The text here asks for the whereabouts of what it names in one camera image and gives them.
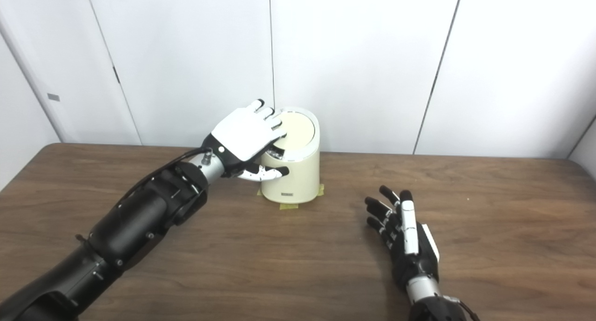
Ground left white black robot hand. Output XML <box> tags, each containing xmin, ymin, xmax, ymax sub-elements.
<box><xmin>203</xmin><ymin>99</ymin><xmax>290</xmax><ymax>183</ymax></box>

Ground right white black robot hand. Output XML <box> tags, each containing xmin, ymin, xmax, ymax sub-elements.
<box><xmin>365</xmin><ymin>185</ymin><xmax>441</xmax><ymax>294</ymax></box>

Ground cream-colored lidded bin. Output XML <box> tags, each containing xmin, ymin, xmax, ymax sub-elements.
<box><xmin>258</xmin><ymin>107</ymin><xmax>321</xmax><ymax>204</ymax></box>

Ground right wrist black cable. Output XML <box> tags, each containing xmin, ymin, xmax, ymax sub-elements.
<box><xmin>442</xmin><ymin>295</ymin><xmax>480</xmax><ymax>321</ymax></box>

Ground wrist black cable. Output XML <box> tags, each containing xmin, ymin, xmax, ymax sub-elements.
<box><xmin>442</xmin><ymin>295</ymin><xmax>480</xmax><ymax>321</ymax></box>
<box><xmin>116</xmin><ymin>148</ymin><xmax>213</xmax><ymax>205</ymax></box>

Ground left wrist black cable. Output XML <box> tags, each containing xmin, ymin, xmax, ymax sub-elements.
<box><xmin>116</xmin><ymin>148</ymin><xmax>213</xmax><ymax>205</ymax></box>

